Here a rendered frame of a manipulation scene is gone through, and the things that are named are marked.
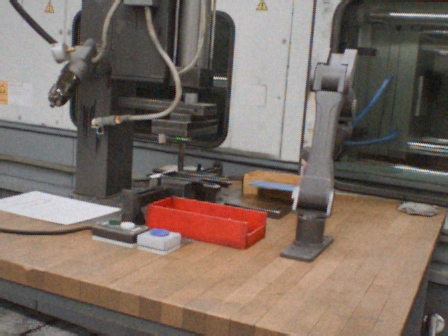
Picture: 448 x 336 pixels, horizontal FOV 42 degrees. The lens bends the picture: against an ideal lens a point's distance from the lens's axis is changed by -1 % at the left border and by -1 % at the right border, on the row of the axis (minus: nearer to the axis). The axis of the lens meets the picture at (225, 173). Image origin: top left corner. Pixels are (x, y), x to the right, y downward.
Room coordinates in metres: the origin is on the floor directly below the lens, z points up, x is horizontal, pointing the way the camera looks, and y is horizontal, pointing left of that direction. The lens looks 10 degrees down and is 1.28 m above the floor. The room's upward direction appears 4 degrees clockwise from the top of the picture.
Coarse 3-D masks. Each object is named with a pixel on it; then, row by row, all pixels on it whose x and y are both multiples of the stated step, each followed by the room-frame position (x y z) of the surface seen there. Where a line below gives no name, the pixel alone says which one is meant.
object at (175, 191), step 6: (150, 186) 1.50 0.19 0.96; (168, 186) 1.48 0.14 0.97; (174, 192) 1.47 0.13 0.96; (180, 192) 1.46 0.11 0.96; (186, 192) 1.47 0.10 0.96; (192, 192) 1.50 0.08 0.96; (198, 192) 1.59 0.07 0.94; (204, 192) 1.59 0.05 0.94; (192, 198) 1.51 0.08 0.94; (198, 198) 1.59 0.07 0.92; (204, 198) 1.59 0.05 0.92; (210, 198) 1.61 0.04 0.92
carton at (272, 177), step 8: (248, 176) 1.74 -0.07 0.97; (256, 176) 1.84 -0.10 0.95; (264, 176) 1.84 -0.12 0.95; (272, 176) 1.83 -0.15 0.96; (280, 176) 1.82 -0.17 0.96; (288, 176) 1.81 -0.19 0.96; (296, 176) 1.80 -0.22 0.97; (288, 184) 1.69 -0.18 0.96; (296, 184) 1.68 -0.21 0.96; (248, 192) 1.74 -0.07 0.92; (256, 192) 1.73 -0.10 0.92; (264, 192) 1.72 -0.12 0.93; (272, 192) 1.71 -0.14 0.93; (280, 192) 1.70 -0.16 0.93; (288, 192) 1.69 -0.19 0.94
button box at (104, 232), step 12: (0, 228) 1.21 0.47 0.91; (84, 228) 1.25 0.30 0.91; (96, 228) 1.21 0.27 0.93; (108, 228) 1.20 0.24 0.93; (120, 228) 1.21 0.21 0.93; (132, 228) 1.21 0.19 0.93; (144, 228) 1.22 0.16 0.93; (108, 240) 1.20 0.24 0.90; (120, 240) 1.19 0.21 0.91; (132, 240) 1.17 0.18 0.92
